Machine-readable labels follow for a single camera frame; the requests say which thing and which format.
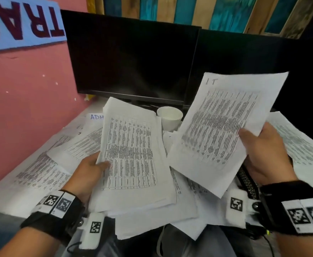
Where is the black mesh paper tray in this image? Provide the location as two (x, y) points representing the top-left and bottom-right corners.
(235, 108), (313, 204)

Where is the black wrist strap with markers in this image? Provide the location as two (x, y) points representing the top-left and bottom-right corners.
(20, 190), (85, 240)
(259, 180), (313, 236)

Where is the white panel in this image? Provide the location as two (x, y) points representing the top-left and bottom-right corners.
(88, 96), (177, 213)

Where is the black computer monitor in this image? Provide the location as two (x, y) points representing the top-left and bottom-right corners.
(183, 29), (313, 126)
(60, 10), (202, 107)

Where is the blue sign with maroon letters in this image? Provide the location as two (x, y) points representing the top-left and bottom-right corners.
(0, 0), (67, 52)

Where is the person's left forearm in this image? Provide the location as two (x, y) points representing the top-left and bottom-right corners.
(0, 227), (62, 257)

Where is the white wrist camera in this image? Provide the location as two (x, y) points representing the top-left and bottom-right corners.
(77, 212), (105, 251)
(225, 190), (261, 229)

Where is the pile of printed papers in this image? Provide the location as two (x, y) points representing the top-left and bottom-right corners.
(12, 112), (253, 241)

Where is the person's left hand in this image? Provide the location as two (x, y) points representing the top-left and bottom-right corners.
(62, 152), (111, 204)

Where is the white drawstring cord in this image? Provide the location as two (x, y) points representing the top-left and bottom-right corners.
(156, 226), (165, 257)

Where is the white desk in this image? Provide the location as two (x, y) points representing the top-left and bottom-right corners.
(0, 99), (114, 220)

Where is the black camera cable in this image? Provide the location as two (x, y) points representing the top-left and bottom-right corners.
(67, 241), (82, 257)

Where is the person's right hand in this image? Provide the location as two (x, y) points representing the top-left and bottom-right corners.
(238, 122), (299, 187)

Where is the white paper cup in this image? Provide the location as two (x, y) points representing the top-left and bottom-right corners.
(156, 106), (184, 133)

